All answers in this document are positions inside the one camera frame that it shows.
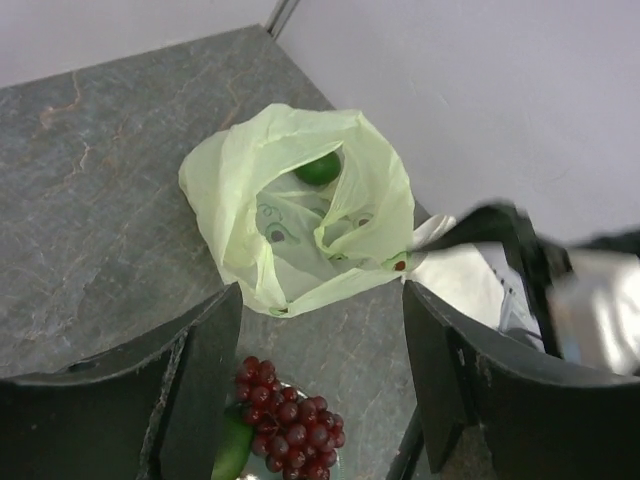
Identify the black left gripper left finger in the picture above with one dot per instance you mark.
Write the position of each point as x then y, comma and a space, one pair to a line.
150, 408

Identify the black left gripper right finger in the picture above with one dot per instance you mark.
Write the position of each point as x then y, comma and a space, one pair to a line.
541, 417

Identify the green fake avocado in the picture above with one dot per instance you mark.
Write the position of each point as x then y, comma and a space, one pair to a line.
235, 447

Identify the dark red fake grapes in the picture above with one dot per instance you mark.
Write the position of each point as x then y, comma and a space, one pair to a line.
297, 435

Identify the light green plastic bag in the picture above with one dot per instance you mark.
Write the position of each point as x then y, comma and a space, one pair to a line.
291, 247

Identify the green fake lime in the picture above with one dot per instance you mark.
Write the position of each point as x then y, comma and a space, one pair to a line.
320, 172

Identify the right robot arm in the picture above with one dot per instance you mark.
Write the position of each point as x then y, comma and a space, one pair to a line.
530, 346

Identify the teal round plate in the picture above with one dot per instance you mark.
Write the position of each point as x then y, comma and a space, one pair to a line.
276, 431

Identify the aluminium frame post right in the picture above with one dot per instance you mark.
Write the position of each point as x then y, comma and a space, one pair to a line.
280, 16

